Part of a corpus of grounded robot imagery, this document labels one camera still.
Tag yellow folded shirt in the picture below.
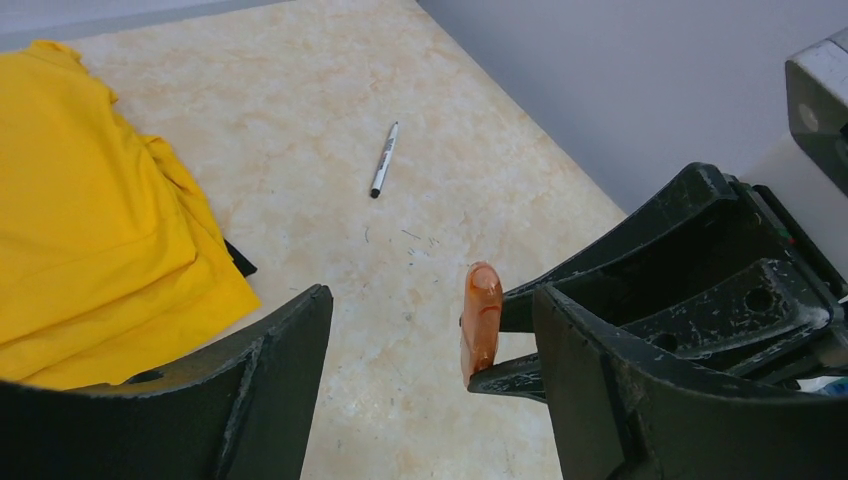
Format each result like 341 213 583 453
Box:
1 41 260 390

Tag black cloth under shirt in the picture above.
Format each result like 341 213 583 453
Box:
224 240 258 278

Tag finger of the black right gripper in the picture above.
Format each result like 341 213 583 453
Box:
467 353 547 403

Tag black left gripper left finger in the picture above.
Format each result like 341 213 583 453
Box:
1 285 333 479

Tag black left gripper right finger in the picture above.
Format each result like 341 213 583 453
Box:
532 287 847 479

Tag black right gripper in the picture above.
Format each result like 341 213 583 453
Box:
500 162 847 384

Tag white marker pen black tip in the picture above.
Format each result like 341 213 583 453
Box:
370 122 399 199

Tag orange highlighter pen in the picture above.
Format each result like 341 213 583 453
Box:
460 261 504 387

